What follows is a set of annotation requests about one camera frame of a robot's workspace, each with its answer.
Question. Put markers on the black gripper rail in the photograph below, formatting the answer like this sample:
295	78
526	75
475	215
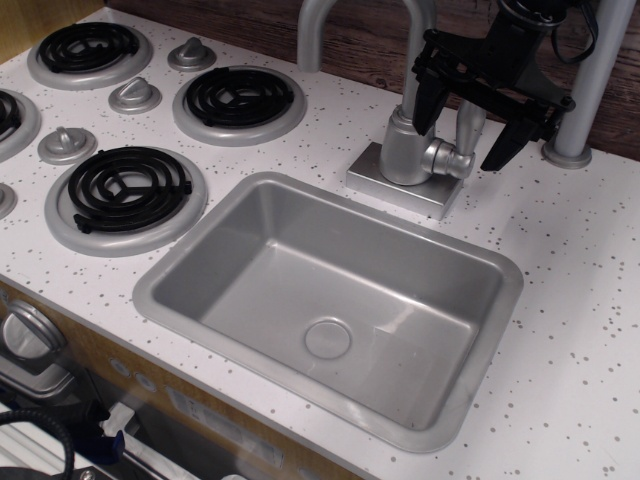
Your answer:
498	73

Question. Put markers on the silver faucet lever handle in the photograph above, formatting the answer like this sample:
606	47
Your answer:
457	160

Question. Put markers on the silver toy faucet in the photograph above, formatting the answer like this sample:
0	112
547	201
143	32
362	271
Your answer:
402	169

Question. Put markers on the grey support pole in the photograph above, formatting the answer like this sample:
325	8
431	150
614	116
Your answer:
568	148

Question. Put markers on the grey plastic sink basin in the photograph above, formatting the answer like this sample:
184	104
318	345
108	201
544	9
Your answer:
384	323

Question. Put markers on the black coil burner back right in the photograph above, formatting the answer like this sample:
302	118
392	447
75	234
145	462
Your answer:
239	106

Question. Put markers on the black coil burner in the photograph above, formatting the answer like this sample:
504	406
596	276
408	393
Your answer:
91	55
20	123
239	106
125	201

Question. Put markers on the silver stove knob top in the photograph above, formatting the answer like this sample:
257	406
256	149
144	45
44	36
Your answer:
191	56

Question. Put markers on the silver stove knob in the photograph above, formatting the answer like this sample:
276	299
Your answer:
135	97
66	146
191	56

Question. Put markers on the silver stove knob middle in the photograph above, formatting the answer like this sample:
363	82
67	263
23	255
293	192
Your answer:
135	97

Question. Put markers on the black coil burner front right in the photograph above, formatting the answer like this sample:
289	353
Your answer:
125	201

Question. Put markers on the black coil burner back left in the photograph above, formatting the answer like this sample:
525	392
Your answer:
91	55

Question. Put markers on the silver stove knob lower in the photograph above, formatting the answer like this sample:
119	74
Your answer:
66	146

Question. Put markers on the black coil burner far left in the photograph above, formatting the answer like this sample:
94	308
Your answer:
20	123

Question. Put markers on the silver oven dial front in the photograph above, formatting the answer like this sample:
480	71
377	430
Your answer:
29	339

